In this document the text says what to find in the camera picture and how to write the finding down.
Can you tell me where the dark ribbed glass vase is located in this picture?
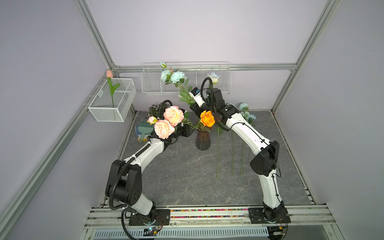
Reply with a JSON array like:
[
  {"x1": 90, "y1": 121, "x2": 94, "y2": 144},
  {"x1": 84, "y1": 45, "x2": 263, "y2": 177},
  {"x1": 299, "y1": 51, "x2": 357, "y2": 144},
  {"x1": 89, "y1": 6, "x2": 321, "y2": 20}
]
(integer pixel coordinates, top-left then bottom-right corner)
[{"x1": 196, "y1": 131, "x2": 211, "y2": 151}]

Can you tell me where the teal rose branch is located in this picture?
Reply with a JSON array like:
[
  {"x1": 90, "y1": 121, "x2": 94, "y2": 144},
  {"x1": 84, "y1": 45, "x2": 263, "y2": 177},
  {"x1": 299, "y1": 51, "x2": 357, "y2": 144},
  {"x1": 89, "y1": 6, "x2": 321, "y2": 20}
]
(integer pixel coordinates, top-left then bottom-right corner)
[
  {"x1": 216, "y1": 126, "x2": 222, "y2": 181},
  {"x1": 231, "y1": 131, "x2": 236, "y2": 176},
  {"x1": 239, "y1": 103, "x2": 256, "y2": 176}
]

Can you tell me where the teal rose branch remaining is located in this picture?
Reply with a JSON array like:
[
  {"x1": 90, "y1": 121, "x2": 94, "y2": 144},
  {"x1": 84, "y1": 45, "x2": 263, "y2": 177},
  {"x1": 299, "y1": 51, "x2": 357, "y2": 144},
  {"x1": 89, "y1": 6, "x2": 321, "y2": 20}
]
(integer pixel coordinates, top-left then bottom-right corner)
[{"x1": 160, "y1": 62, "x2": 196, "y2": 106}]

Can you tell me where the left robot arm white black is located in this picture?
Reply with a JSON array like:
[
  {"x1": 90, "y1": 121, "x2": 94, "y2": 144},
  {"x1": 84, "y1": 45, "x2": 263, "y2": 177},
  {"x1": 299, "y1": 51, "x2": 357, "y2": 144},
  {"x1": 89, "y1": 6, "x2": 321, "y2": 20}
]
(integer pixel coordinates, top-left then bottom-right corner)
[{"x1": 105, "y1": 124, "x2": 193, "y2": 224}]

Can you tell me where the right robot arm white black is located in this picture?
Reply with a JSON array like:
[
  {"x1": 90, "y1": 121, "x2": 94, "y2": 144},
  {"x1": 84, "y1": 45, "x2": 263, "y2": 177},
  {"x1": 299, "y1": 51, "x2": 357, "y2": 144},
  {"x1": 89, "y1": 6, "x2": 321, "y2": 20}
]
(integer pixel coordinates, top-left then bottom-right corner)
[{"x1": 189, "y1": 88, "x2": 291, "y2": 224}]

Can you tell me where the orange rose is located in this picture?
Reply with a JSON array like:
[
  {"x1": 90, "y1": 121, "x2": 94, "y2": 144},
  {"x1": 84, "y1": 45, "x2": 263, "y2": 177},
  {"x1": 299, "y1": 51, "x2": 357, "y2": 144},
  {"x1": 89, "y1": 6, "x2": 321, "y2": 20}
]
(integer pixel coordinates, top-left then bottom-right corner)
[{"x1": 200, "y1": 111, "x2": 216, "y2": 128}]

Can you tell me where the white rose stem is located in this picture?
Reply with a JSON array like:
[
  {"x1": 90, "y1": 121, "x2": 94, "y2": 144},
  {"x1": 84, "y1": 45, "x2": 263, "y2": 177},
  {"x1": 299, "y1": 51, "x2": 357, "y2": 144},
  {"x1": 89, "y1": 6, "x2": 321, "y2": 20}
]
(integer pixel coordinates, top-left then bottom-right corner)
[{"x1": 208, "y1": 72, "x2": 221, "y2": 85}]

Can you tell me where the pink rose branch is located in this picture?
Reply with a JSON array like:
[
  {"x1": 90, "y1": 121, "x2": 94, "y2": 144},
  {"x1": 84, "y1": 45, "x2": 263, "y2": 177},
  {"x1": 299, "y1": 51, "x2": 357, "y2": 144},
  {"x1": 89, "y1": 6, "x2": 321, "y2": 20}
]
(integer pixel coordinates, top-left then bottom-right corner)
[{"x1": 147, "y1": 105, "x2": 193, "y2": 140}]

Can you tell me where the potted green plant white pot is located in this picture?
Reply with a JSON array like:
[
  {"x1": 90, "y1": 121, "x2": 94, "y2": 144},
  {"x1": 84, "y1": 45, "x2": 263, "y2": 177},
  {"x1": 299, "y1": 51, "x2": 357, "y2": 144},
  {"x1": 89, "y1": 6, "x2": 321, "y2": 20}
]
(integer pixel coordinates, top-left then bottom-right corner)
[{"x1": 149, "y1": 103, "x2": 168, "y2": 119}]

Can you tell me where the blue green hand fan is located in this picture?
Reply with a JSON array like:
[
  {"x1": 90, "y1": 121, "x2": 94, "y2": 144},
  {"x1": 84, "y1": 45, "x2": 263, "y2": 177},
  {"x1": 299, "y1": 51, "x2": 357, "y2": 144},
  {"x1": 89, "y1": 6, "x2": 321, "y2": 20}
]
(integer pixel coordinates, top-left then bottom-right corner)
[{"x1": 135, "y1": 121, "x2": 154, "y2": 142}]

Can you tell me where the white mesh side basket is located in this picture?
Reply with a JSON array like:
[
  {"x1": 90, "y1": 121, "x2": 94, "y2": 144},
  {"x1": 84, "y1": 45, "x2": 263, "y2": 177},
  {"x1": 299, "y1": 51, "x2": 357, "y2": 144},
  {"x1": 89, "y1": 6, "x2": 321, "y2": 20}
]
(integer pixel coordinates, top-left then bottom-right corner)
[{"x1": 88, "y1": 78, "x2": 137, "y2": 123}]

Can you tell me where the pink tulip bud stem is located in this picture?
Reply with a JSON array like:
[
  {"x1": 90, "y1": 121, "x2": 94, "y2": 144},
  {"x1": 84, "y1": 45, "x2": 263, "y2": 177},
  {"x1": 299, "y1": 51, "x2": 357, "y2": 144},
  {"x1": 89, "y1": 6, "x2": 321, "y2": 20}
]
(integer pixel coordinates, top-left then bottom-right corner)
[{"x1": 106, "y1": 70, "x2": 121, "y2": 108}]

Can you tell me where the white vent grille strip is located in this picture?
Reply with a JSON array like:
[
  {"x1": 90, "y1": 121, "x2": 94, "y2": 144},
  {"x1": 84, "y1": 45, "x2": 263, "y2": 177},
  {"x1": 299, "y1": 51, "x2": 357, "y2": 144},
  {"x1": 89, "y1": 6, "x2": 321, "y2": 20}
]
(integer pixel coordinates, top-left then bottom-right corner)
[{"x1": 92, "y1": 226, "x2": 270, "y2": 240}]

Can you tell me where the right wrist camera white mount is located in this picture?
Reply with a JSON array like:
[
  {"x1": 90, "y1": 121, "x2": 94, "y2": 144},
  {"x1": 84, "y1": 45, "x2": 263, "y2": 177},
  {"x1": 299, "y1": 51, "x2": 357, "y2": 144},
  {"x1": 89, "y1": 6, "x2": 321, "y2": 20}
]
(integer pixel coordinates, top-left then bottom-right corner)
[{"x1": 190, "y1": 87, "x2": 205, "y2": 107}]

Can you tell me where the white wire wall basket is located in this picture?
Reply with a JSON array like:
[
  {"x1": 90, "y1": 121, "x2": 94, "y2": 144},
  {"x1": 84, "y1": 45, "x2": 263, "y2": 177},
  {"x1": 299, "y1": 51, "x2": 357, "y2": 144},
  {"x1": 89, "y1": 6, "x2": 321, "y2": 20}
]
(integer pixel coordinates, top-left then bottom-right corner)
[{"x1": 141, "y1": 62, "x2": 232, "y2": 95}]

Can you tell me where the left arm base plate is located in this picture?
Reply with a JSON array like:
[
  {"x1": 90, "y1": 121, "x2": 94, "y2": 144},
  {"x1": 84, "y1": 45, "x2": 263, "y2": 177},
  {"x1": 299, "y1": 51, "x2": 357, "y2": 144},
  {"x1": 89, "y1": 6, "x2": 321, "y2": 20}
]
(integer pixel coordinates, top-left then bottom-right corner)
[{"x1": 129, "y1": 209, "x2": 171, "y2": 226}]

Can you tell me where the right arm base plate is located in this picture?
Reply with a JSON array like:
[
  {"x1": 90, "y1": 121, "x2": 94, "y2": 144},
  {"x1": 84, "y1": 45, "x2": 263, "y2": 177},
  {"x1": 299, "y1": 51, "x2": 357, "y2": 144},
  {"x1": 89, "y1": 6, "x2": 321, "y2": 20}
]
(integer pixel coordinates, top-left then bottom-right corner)
[{"x1": 248, "y1": 208, "x2": 291, "y2": 224}]

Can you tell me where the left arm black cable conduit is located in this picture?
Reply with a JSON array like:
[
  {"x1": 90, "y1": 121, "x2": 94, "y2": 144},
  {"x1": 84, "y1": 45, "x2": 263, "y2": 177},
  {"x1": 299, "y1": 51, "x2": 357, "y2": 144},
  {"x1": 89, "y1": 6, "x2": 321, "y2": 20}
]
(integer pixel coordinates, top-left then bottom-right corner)
[{"x1": 107, "y1": 143, "x2": 151, "y2": 211}]

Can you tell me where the aluminium front rail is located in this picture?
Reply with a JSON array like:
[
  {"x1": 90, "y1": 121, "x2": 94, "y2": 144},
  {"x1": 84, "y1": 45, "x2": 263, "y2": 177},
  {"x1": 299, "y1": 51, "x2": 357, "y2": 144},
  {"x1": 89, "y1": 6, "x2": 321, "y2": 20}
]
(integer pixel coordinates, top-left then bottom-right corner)
[{"x1": 85, "y1": 205, "x2": 328, "y2": 229}]

